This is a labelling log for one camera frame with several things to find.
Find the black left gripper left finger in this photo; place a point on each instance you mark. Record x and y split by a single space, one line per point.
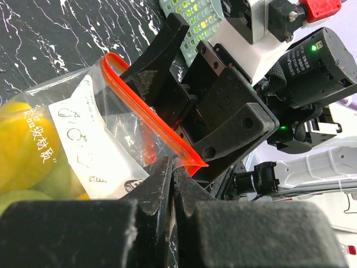
126 232

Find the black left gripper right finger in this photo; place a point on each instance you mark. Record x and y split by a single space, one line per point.
217 233

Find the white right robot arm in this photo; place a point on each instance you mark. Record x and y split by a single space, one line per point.
268 171

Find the teal plastic basket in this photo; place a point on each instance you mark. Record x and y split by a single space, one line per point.
203 17

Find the orange fake fruit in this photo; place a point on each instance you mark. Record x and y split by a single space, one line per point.
29 146

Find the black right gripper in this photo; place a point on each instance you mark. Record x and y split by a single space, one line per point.
288 108

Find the green fake cabbage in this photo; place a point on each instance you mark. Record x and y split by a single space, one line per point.
60 184

